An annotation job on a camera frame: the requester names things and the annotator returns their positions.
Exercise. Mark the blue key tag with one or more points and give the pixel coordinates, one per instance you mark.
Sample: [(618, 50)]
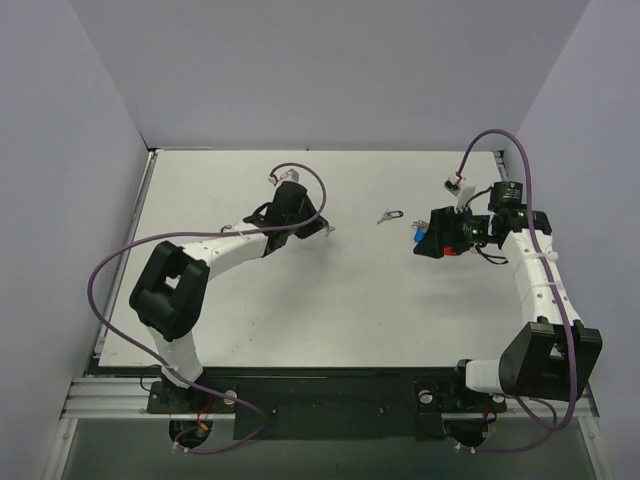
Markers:
[(419, 235)]

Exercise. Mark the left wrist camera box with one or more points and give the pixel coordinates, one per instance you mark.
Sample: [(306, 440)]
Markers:
[(290, 175)]

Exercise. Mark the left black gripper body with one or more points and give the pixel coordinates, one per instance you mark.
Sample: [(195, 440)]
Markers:
[(304, 218)]

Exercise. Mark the aluminium frame rail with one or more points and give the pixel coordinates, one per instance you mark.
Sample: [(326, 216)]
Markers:
[(111, 398)]

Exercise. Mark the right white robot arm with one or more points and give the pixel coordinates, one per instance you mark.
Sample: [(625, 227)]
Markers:
[(554, 354)]

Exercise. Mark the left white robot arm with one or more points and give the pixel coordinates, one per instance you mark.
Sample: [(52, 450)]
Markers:
[(169, 294)]

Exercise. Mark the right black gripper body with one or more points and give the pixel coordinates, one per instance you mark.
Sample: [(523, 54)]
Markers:
[(448, 231)]

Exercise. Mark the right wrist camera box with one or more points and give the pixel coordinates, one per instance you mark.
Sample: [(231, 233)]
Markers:
[(461, 189)]

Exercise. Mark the key with small black tag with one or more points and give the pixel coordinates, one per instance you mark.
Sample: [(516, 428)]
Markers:
[(390, 215)]

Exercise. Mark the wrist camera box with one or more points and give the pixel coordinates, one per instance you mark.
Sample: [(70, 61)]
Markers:
[(461, 189), (290, 175)]

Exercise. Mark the red-handled metal keyring holder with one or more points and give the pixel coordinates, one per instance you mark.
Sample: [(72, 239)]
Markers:
[(433, 244)]

